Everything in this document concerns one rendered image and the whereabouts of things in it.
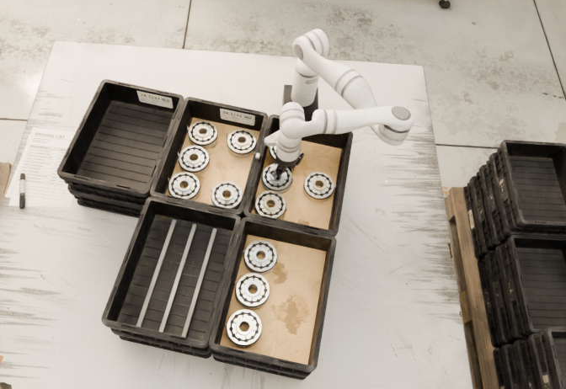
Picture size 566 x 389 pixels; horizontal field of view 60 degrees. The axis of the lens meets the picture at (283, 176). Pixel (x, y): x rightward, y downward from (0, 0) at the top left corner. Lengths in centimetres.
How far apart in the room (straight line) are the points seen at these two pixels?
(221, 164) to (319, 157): 35
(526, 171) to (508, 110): 92
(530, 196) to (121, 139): 171
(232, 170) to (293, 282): 44
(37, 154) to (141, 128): 42
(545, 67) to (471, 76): 53
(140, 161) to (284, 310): 71
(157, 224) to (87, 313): 35
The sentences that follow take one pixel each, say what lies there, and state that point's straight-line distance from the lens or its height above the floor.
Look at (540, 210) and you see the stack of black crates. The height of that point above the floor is 49.
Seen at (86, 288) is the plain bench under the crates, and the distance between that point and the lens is 176.
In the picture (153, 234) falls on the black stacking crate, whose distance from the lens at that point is 163.
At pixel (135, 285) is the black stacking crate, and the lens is 159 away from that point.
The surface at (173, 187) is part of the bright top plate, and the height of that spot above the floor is 86.
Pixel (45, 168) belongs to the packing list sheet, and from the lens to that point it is 199.
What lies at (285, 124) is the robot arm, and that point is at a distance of 139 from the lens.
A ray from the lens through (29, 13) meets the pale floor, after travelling 361.
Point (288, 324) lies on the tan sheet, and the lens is 153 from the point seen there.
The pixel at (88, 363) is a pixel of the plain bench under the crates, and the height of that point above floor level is 70.
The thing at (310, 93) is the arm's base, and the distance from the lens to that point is 186.
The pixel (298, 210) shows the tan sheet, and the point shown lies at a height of 83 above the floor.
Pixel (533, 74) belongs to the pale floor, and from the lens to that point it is 361.
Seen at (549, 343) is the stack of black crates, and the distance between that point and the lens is 206.
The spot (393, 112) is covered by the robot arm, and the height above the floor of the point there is 119.
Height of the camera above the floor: 232
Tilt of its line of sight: 61 degrees down
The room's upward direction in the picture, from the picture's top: 9 degrees clockwise
